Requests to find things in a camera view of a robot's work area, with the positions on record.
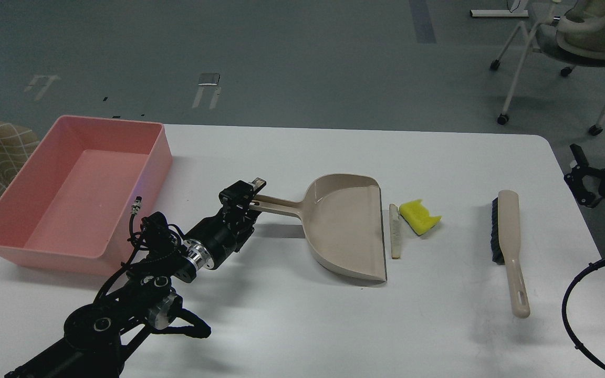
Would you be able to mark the metal floor outlet plate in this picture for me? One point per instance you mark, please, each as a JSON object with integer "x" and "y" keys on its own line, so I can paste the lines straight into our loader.
{"x": 209, "y": 79}

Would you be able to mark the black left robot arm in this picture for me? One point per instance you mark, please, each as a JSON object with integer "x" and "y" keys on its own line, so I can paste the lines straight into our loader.
{"x": 139, "y": 299}

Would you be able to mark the beige plastic dustpan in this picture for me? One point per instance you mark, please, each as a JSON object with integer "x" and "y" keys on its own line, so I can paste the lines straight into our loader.
{"x": 342, "y": 219}

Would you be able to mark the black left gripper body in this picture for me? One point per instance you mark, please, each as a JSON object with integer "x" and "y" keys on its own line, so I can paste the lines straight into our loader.
{"x": 222, "y": 234}

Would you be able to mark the white office chair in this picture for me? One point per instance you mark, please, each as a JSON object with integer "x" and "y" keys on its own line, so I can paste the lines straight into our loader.
{"x": 574, "y": 36}

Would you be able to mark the beige hand brush black bristles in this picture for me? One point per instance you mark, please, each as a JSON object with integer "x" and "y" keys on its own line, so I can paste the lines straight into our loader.
{"x": 506, "y": 244}

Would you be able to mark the yellow sponge piece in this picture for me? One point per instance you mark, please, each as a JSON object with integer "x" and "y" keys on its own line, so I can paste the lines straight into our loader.
{"x": 418, "y": 216}

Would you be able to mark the pink plastic bin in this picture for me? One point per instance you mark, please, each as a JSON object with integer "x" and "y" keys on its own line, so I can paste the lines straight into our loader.
{"x": 68, "y": 208}

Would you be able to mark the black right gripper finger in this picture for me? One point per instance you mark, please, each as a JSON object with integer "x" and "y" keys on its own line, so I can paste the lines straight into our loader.
{"x": 575, "y": 179}

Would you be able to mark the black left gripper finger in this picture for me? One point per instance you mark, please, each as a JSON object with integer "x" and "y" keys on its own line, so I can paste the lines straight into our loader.
{"x": 237, "y": 198}

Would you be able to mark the white bread slice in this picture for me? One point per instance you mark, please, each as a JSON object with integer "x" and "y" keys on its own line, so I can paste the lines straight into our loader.
{"x": 395, "y": 232}

